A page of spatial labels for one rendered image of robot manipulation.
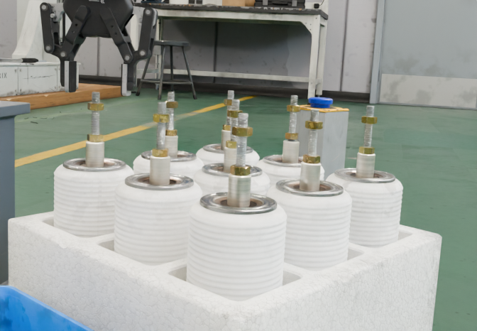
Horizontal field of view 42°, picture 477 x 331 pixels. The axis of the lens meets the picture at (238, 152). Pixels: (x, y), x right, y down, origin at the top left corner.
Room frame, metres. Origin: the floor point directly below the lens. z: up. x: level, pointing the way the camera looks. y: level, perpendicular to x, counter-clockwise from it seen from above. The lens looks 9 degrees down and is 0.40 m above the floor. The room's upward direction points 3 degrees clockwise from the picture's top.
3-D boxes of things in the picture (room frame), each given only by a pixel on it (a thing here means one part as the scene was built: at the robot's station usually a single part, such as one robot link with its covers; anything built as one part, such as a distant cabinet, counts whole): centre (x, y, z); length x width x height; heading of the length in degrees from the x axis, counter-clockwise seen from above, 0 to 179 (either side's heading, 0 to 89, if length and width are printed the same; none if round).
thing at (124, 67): (0.74, 0.14, 0.36); 0.02 x 0.01 x 0.04; 175
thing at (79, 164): (0.75, 0.18, 0.25); 0.08 x 0.08 x 0.01
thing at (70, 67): (0.75, 0.21, 0.36); 0.02 x 0.01 x 0.04; 175
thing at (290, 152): (0.84, -0.07, 0.26); 0.02 x 0.02 x 0.03
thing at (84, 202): (0.75, 0.18, 0.16); 0.10 x 0.10 x 0.18
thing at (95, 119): (0.75, 0.18, 0.30); 0.01 x 0.01 x 0.08
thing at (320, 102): (1.02, -0.13, 0.32); 0.04 x 0.04 x 0.02
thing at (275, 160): (0.84, -0.07, 0.25); 0.08 x 0.08 x 0.01
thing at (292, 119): (0.84, -0.07, 0.31); 0.01 x 0.01 x 0.08
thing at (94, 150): (0.75, 0.18, 0.26); 0.02 x 0.02 x 0.03
